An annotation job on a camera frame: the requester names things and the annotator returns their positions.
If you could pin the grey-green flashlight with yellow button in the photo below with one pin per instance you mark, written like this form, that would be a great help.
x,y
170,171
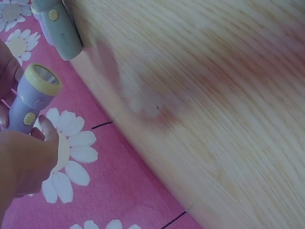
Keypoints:
x,y
62,32

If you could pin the lavender flashlight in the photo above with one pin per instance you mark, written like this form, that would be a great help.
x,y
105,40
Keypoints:
x,y
45,35

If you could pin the person's left hand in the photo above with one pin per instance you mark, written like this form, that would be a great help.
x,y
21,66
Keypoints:
x,y
21,162

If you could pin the purple flashlight with yellow rim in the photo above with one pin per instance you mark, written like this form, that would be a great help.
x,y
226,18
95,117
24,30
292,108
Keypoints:
x,y
26,95

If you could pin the person's left fingers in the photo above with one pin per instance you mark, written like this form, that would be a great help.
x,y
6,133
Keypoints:
x,y
8,71

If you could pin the person's left thumb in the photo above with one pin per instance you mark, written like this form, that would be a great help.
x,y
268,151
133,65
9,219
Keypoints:
x,y
48,145

